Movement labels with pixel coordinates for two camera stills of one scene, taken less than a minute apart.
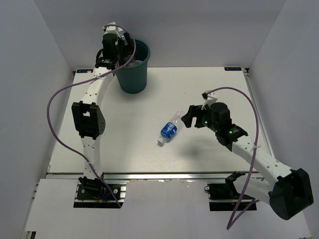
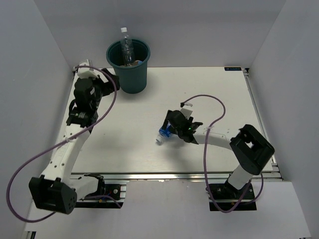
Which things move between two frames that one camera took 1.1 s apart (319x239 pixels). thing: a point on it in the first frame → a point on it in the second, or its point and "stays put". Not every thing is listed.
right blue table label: x=233 y=68 stays put
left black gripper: x=127 y=49 → x=109 y=87
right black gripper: x=195 y=111 → x=190 y=120
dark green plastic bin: x=132 y=79 stays put
